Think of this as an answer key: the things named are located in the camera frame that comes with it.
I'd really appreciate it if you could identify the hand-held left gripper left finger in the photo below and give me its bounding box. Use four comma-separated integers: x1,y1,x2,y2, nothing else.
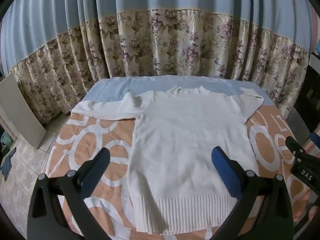
27,147,111,240

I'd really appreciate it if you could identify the orange and blue printed blanket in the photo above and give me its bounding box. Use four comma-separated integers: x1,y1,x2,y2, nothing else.
41,76,313,240

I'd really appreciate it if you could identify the person's right hand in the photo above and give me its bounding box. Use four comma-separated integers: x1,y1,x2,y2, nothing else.
292,190,320,228

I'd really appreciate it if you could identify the white knit sweater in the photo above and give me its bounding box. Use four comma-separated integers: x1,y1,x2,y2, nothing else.
71,85,265,235

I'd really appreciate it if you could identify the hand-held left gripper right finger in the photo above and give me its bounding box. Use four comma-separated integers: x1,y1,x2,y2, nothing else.
211,146,293,240

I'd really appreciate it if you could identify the grey flat board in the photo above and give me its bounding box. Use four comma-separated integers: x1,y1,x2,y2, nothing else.
0,74,47,150

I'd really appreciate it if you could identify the blue floral curtain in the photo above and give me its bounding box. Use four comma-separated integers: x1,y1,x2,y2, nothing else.
0,0,320,124

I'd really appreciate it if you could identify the dark furniture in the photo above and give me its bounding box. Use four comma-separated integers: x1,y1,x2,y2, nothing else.
293,52,320,140

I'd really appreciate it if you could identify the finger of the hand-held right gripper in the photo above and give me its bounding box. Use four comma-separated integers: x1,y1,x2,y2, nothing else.
285,136,306,157

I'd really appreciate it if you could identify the dark cloth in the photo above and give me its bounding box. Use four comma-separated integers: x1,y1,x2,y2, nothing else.
1,147,17,181

